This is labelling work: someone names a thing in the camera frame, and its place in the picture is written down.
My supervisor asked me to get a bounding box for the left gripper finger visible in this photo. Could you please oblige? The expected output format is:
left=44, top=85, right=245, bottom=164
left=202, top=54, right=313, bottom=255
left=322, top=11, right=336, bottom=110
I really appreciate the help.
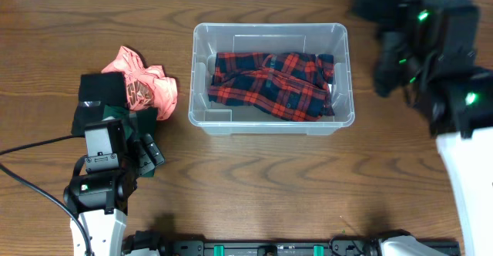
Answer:
left=141, top=133, right=166, bottom=167
left=133, top=140, right=155, bottom=177

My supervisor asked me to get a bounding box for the dark green garment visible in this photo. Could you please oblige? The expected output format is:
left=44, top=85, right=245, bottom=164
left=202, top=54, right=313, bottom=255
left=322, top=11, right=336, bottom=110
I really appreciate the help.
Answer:
left=102, top=106, right=158, bottom=159

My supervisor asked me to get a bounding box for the clear plastic storage bin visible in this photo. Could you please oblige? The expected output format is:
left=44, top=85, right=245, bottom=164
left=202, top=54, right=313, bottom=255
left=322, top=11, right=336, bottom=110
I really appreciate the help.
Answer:
left=188, top=23, right=355, bottom=136

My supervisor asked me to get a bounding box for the red navy plaid shirt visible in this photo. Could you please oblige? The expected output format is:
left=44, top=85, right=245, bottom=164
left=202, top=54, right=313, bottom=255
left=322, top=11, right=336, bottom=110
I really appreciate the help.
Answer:
left=208, top=52, right=335, bottom=122

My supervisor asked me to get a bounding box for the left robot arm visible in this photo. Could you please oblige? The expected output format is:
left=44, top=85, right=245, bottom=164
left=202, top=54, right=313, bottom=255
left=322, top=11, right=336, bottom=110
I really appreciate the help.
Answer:
left=64, top=128, right=166, bottom=256

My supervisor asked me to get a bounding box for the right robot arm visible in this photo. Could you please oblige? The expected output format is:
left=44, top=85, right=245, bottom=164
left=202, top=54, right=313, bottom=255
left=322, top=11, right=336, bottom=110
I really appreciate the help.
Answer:
left=374, top=0, right=492, bottom=255

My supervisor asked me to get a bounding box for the crumpled coral orange shirt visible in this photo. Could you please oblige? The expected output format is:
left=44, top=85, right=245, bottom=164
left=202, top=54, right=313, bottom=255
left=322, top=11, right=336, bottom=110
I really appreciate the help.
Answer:
left=101, top=46, right=178, bottom=121

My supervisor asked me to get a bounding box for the folded black garment with tape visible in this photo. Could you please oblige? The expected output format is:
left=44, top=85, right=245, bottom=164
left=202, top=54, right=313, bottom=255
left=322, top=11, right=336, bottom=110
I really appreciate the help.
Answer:
left=71, top=72, right=127, bottom=136

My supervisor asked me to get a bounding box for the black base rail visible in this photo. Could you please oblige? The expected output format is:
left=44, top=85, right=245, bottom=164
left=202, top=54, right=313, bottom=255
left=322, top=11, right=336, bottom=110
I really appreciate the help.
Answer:
left=121, top=231, right=461, bottom=256

